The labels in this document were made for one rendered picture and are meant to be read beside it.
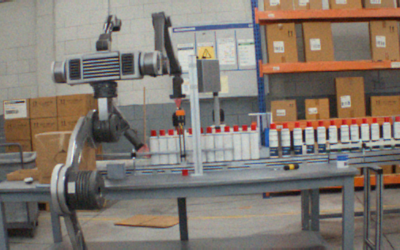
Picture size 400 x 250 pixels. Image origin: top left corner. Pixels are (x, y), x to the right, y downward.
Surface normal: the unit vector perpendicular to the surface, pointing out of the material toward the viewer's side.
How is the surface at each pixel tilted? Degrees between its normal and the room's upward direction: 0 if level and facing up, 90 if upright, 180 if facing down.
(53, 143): 90
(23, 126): 89
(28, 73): 90
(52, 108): 90
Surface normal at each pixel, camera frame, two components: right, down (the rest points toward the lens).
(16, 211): 0.19, 0.10
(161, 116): -0.15, 0.06
